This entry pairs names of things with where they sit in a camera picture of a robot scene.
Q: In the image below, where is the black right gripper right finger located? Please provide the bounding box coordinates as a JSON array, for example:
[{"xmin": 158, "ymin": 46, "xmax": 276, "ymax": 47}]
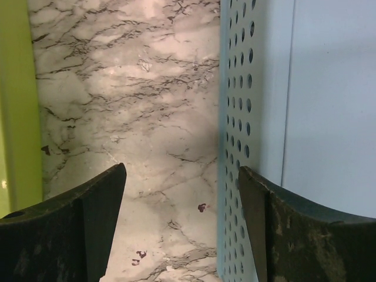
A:
[{"xmin": 239, "ymin": 166, "xmax": 375, "ymax": 281}]

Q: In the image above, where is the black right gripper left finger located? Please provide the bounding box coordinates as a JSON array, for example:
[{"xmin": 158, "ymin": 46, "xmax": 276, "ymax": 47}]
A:
[{"xmin": 1, "ymin": 163, "xmax": 126, "ymax": 281}]

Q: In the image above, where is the green plastic tray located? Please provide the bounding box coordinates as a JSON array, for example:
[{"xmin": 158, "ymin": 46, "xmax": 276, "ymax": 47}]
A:
[{"xmin": 1, "ymin": 1, "xmax": 43, "ymax": 216}]

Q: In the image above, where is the small blue perforated basket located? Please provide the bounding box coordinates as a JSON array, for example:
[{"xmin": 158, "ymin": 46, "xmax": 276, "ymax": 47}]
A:
[{"xmin": 217, "ymin": 1, "xmax": 375, "ymax": 281}]

